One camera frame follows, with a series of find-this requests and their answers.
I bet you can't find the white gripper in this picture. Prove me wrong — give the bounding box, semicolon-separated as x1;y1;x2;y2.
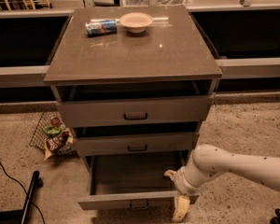
164;167;198;222

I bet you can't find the grey bottom drawer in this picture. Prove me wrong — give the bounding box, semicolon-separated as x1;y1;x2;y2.
78;151;188;210

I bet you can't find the grey drawer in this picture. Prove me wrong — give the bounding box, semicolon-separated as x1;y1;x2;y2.
57;96;212;128
78;151;188;210
74;132;199;156

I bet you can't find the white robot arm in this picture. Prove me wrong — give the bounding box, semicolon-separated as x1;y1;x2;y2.
164;145;280;222

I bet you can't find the grey middle drawer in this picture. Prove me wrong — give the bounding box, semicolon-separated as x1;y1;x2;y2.
74;132;199;156

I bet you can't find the grey top drawer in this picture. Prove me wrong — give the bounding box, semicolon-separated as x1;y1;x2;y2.
57;96;212;128

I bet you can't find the grey drawer cabinet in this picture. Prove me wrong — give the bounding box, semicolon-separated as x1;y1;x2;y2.
43;5;223;211

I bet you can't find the black object bottom right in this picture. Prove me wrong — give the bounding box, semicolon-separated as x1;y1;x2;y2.
270;208;280;224

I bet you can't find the brown snack bag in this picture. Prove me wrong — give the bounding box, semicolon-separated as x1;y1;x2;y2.
44;131;73;161

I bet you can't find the green snack bag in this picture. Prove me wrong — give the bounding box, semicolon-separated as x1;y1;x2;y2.
43;126;62;137

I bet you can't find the small red can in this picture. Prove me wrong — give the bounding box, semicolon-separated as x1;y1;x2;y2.
50;117;60;127

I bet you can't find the metal railing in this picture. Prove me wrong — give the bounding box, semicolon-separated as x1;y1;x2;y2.
0;0;280;90

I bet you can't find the black stand base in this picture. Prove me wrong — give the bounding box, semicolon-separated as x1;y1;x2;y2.
0;171;41;224

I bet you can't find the beige bowl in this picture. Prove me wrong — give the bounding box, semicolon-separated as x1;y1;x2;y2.
119;12;153;34

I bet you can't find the blue and white can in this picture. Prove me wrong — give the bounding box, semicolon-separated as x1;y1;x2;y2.
85;20;117;37

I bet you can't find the black cable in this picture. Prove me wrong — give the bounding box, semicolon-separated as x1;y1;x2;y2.
0;143;47;224

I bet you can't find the wire basket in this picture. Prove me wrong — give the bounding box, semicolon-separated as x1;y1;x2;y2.
29;112;65;152

